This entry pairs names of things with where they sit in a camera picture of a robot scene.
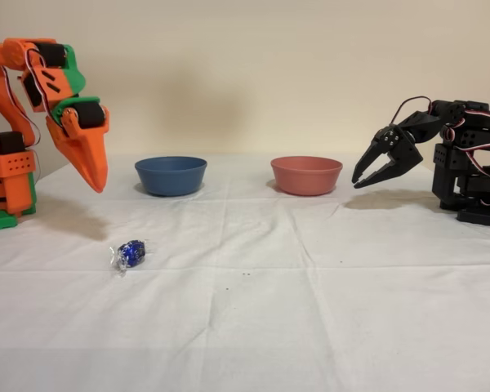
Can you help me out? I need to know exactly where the pink bowl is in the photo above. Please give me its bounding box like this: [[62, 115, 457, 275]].
[[270, 156, 344, 197]]

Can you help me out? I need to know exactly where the servo cable on black arm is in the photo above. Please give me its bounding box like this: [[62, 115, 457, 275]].
[[390, 96, 434, 126]]

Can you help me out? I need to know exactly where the blue bowl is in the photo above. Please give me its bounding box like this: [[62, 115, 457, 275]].
[[134, 157, 208, 198]]

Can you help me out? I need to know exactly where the blue candy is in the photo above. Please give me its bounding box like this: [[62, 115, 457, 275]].
[[108, 238, 152, 279]]

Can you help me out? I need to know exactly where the servo cable on orange arm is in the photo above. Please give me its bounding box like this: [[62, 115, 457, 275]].
[[18, 48, 54, 123]]

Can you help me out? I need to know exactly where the white tablecloth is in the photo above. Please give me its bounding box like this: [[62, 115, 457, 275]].
[[0, 153, 490, 392]]

